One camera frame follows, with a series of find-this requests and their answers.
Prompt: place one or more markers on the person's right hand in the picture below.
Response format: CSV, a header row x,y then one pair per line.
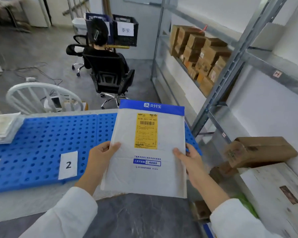
x,y
195,166

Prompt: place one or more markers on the person's left hand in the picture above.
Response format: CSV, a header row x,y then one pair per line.
x,y
99,161

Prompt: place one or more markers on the small brown box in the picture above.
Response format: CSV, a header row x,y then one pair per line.
x,y
201,210

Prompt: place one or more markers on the white mailer yellow label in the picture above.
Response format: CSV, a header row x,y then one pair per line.
x,y
144,171

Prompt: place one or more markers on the green parcel stack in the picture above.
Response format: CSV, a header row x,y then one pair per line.
x,y
248,205

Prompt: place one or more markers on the oblong brown box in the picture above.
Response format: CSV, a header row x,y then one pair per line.
x,y
260,151

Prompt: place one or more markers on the white cardboard box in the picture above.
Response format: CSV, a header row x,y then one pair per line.
x,y
270,195

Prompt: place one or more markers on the clear bagged parcel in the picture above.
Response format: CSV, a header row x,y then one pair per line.
x,y
2,123

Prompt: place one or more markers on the stack of brown cardboard boxes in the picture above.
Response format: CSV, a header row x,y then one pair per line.
x,y
203,54

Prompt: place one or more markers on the grey metal shelf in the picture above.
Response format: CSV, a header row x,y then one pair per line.
x,y
238,47
159,34

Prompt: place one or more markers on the person's left forearm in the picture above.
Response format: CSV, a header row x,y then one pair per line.
x,y
64,213

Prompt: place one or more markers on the person's right forearm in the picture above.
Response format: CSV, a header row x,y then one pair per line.
x,y
231,218

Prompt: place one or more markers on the orange seat cushion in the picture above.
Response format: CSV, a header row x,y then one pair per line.
x,y
85,106

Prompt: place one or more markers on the white paper sheets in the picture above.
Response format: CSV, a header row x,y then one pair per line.
x,y
73,106

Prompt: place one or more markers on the white headset device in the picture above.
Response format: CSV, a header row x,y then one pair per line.
x,y
55,102

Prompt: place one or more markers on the black office chair patterned back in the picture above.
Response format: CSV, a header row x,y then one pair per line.
x,y
111,71

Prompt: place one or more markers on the white power strip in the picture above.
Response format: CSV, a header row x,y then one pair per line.
x,y
30,79

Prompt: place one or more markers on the black mesh office chair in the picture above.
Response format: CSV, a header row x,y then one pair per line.
x,y
75,49

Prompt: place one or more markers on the small yellow desk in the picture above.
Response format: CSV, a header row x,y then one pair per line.
x,y
119,47

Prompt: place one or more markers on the black crate with paper sign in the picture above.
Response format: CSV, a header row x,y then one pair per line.
x,y
125,39

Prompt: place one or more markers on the white plastic bin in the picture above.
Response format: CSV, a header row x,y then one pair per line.
x,y
79,25

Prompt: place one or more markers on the blue crate with paper sign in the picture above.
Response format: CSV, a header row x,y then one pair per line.
x,y
89,17

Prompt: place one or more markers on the wooden poles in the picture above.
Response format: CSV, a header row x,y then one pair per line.
x,y
108,7

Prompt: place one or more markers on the metal stair railing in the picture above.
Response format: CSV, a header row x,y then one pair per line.
x,y
75,8

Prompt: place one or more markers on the white refrigerator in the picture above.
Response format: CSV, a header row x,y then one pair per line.
x,y
37,12

